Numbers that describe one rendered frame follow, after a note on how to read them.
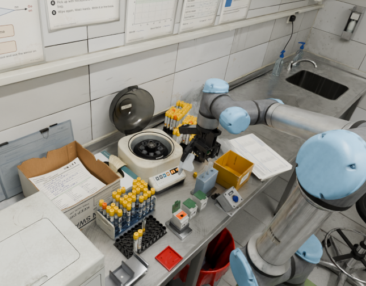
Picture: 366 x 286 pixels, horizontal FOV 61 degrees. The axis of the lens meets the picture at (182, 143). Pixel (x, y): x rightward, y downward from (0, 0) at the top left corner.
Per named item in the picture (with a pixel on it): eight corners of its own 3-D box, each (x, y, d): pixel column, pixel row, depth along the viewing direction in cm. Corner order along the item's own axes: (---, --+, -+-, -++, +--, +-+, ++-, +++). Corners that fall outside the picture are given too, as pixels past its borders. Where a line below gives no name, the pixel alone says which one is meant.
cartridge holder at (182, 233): (181, 240, 112) (183, 234, 110) (164, 224, 116) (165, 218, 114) (192, 232, 115) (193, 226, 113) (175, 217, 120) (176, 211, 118)
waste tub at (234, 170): (234, 194, 134) (239, 177, 128) (209, 178, 140) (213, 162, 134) (249, 180, 143) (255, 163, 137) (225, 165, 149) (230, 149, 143)
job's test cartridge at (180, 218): (179, 232, 113) (181, 222, 109) (170, 224, 115) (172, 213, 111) (186, 227, 115) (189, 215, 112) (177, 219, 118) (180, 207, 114)
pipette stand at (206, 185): (203, 201, 128) (207, 184, 123) (189, 192, 132) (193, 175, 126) (216, 189, 135) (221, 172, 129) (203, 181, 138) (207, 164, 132)
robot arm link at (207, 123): (193, 110, 101) (210, 105, 106) (191, 122, 103) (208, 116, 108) (210, 121, 96) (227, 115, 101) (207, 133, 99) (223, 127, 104)
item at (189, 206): (188, 221, 119) (191, 209, 115) (179, 214, 121) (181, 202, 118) (195, 215, 122) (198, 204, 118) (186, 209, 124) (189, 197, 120)
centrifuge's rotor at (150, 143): (145, 173, 130) (146, 160, 125) (126, 152, 138) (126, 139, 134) (174, 160, 138) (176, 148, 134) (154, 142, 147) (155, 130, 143)
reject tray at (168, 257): (169, 272, 102) (169, 270, 101) (154, 258, 105) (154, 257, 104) (183, 259, 106) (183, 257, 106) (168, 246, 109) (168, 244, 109)
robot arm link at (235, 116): (265, 110, 87) (244, 92, 95) (231, 113, 83) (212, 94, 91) (256, 134, 92) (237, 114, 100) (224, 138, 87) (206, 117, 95)
